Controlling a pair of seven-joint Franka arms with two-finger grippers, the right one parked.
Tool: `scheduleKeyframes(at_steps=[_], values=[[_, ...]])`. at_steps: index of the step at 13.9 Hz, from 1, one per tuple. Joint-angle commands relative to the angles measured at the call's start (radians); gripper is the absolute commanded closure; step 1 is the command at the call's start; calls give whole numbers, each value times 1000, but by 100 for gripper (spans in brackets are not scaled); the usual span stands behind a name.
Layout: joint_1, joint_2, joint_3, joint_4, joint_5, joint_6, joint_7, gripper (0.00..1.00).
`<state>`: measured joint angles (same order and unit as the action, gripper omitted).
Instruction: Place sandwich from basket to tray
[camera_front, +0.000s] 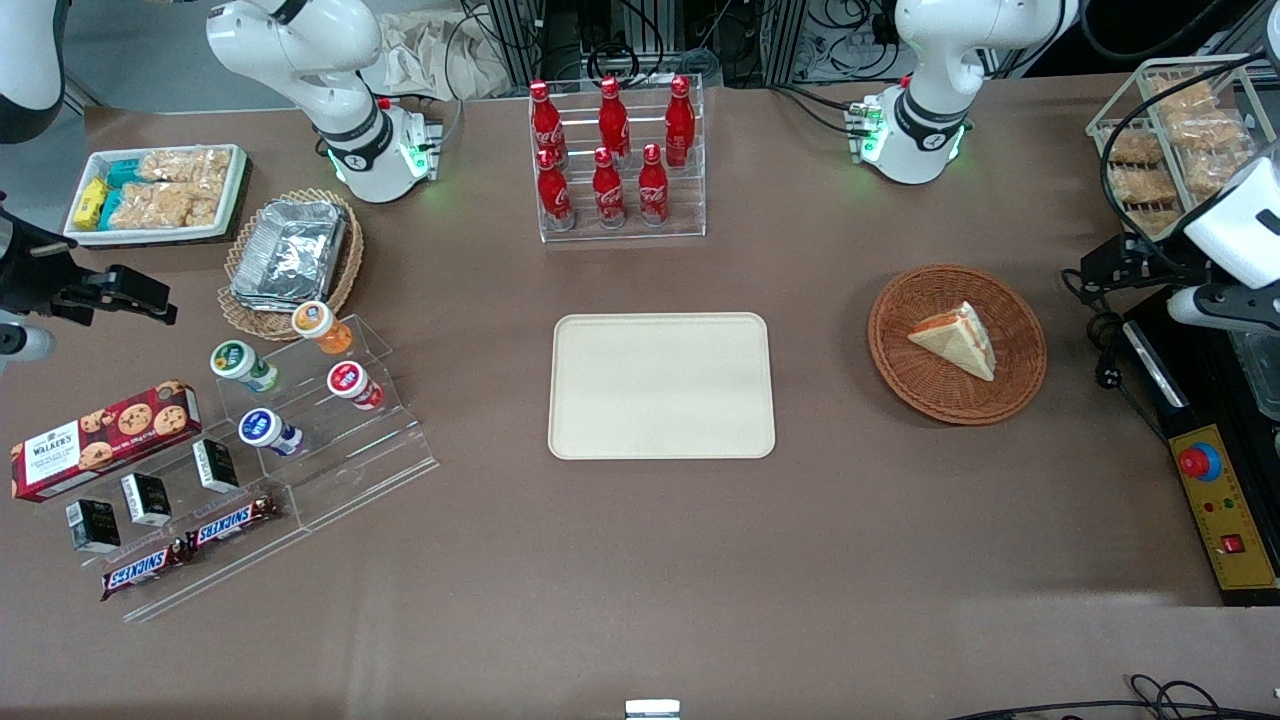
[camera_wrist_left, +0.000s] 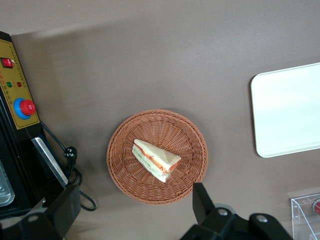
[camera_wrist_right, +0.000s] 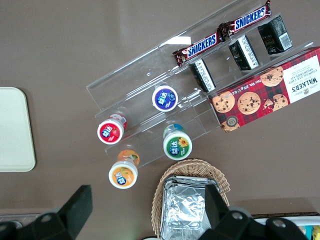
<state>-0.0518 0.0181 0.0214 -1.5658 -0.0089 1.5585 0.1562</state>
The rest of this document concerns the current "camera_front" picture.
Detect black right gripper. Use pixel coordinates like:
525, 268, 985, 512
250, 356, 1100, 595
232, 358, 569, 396
0, 195, 179, 326

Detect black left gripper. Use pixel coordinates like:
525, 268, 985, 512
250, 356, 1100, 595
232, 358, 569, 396
1080, 233, 1206, 297

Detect triangular sandwich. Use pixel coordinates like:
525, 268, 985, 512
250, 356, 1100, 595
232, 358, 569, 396
907, 300, 998, 383

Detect brown wicker basket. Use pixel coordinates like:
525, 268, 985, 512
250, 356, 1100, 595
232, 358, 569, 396
867, 263, 1048, 427

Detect white rectangular snack tray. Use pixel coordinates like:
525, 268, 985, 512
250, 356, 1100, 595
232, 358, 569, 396
63, 143, 251, 248

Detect light woven wicker basket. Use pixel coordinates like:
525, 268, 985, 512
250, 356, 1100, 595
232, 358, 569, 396
217, 188, 365, 343

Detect cream plastic tray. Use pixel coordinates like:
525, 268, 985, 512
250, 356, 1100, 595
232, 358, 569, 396
548, 312, 777, 461

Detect bagged crispy snack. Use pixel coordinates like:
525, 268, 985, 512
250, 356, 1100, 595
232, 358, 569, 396
1112, 165, 1176, 206
1108, 130, 1166, 166
1185, 150, 1251, 196
1170, 112, 1251, 151

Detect clear bag of rice crackers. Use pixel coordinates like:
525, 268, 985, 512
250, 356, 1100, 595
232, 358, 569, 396
108, 180, 223, 231
138, 148, 233, 187

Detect green lid yogurt cup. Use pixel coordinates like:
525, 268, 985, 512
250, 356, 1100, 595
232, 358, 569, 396
210, 340, 281, 393

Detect red Walkers cookie box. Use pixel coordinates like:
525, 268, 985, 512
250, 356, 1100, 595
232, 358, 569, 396
10, 380, 203, 503

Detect stacked aluminium foil containers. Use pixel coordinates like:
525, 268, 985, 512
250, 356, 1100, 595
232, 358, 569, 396
230, 198, 349, 311

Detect black platform with metal strip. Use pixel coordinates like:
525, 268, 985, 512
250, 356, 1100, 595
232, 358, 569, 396
1120, 285, 1280, 608

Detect blue lid yogurt cup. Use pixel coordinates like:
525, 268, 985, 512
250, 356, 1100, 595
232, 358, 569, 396
238, 408, 304, 457

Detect orange lid yogurt cup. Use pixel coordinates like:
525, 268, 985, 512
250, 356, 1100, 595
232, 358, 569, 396
292, 300, 354, 356

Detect clear plastic container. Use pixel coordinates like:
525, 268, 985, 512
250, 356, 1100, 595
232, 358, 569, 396
1225, 330, 1280, 421

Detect small black box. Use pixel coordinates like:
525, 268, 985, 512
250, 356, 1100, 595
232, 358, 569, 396
192, 438, 241, 494
66, 498, 121, 554
120, 472, 173, 528

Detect red lid yogurt cup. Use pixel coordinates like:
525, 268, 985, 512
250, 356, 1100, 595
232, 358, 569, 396
327, 361, 385, 411

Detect Snickers chocolate bar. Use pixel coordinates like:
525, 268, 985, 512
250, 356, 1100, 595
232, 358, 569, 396
100, 540, 191, 602
185, 495, 281, 551

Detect yellow emergency stop box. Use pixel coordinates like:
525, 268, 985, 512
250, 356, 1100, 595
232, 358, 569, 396
1168, 425, 1279, 593

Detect clear acrylic stepped snack stand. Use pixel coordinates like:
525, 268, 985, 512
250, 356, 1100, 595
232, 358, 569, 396
30, 430, 311, 623

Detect clear acrylic stepped cup stand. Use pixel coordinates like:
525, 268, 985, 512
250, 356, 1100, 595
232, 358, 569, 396
215, 315, 441, 531

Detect beige crumpled cloth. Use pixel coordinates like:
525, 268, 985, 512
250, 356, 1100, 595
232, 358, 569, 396
360, 10, 511, 101

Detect clear acrylic bottle rack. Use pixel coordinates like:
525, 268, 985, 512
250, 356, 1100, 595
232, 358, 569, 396
528, 75, 707, 244

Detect red cola bottle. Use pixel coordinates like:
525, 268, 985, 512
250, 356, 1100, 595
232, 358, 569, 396
638, 143, 670, 227
529, 80, 567, 167
598, 76, 632, 166
592, 147, 627, 229
665, 75, 697, 169
536, 148, 576, 232

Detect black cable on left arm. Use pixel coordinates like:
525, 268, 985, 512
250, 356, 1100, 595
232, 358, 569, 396
1100, 55, 1266, 241

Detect black cable with plug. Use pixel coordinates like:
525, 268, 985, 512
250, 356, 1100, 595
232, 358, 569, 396
1060, 265, 1171, 441

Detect black cables at arm base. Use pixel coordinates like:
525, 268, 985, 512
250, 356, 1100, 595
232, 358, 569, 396
770, 80, 871, 136

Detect black looped table cable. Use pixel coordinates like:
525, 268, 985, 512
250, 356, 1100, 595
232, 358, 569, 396
945, 675, 1280, 720

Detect black equipment rack with cables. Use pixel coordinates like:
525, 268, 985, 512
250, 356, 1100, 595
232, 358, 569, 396
485, 0, 811, 91

